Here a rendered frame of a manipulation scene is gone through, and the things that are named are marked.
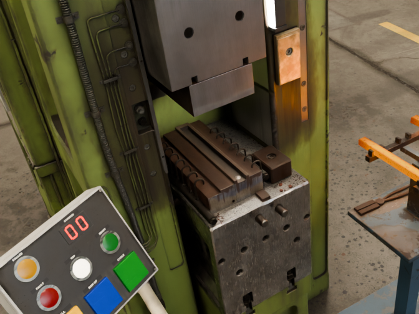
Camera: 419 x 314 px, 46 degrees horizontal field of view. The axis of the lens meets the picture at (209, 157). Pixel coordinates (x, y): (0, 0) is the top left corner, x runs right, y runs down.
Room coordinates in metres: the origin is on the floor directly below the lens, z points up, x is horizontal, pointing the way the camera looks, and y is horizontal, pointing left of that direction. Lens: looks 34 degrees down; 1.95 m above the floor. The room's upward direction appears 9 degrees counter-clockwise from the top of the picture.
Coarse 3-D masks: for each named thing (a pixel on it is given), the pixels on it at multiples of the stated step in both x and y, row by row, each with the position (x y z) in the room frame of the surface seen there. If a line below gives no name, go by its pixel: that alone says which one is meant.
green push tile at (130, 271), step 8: (128, 256) 0.93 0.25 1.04; (136, 256) 0.94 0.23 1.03; (120, 264) 0.91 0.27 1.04; (128, 264) 0.92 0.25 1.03; (136, 264) 0.93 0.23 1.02; (120, 272) 0.89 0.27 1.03; (128, 272) 0.90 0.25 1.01; (136, 272) 0.91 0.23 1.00; (144, 272) 0.92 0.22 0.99; (120, 280) 0.89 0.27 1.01; (128, 280) 0.89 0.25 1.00; (136, 280) 0.90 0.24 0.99; (128, 288) 0.87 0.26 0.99
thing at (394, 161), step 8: (360, 144) 1.40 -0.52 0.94; (368, 144) 1.38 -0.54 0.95; (376, 144) 1.37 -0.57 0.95; (376, 152) 1.33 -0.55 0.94; (384, 152) 1.32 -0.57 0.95; (384, 160) 1.30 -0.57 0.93; (392, 160) 1.27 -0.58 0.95; (400, 160) 1.26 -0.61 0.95; (400, 168) 1.23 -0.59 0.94; (408, 168) 1.21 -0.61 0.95; (416, 168) 1.21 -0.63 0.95; (408, 176) 1.20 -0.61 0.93; (416, 176) 1.17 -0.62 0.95
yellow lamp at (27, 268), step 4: (24, 260) 0.83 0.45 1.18; (28, 260) 0.83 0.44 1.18; (32, 260) 0.84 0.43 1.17; (20, 264) 0.82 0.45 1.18; (24, 264) 0.82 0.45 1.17; (28, 264) 0.83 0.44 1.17; (32, 264) 0.83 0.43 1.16; (20, 268) 0.81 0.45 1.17; (24, 268) 0.82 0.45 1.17; (28, 268) 0.82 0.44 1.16; (32, 268) 0.82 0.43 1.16; (36, 268) 0.83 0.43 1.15; (20, 272) 0.81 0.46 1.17; (24, 272) 0.81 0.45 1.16; (28, 272) 0.81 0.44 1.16; (32, 272) 0.82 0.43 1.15; (20, 276) 0.80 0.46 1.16; (24, 276) 0.80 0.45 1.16; (28, 276) 0.81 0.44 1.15; (32, 276) 0.81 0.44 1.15
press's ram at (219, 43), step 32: (160, 0) 1.17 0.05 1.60; (192, 0) 1.21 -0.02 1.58; (224, 0) 1.24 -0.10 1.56; (256, 0) 1.28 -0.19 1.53; (160, 32) 1.17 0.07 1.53; (192, 32) 1.21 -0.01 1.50; (224, 32) 1.24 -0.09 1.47; (256, 32) 1.28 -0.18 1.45; (160, 64) 1.20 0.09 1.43; (192, 64) 1.20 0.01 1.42; (224, 64) 1.23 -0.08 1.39
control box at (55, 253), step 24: (96, 192) 1.02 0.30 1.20; (72, 216) 0.95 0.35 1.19; (96, 216) 0.98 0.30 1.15; (120, 216) 1.01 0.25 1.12; (24, 240) 0.90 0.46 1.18; (48, 240) 0.88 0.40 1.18; (72, 240) 0.91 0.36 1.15; (96, 240) 0.93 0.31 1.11; (120, 240) 0.96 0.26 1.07; (0, 264) 0.81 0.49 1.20; (48, 264) 0.85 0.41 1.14; (72, 264) 0.87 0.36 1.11; (96, 264) 0.89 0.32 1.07; (144, 264) 0.94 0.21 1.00; (0, 288) 0.77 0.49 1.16; (24, 288) 0.79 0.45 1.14; (72, 288) 0.83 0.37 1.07; (120, 288) 0.87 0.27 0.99; (24, 312) 0.75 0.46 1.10; (48, 312) 0.77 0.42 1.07
